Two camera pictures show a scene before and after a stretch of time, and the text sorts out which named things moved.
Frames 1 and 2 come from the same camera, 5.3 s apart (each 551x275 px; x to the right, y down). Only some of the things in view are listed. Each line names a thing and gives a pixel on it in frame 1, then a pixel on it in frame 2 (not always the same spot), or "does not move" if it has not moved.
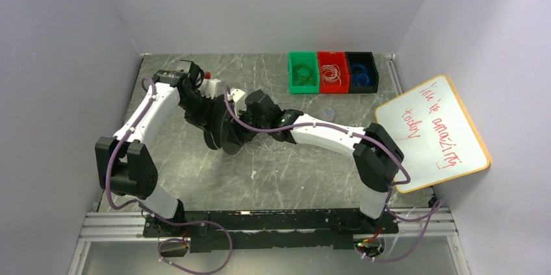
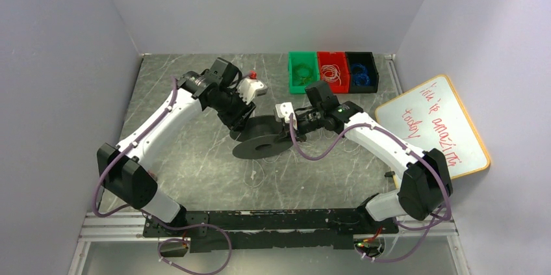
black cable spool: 220,132 -> 264,136
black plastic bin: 362,72 does not move
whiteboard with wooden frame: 433,131 does not move
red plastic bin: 334,74 does not move
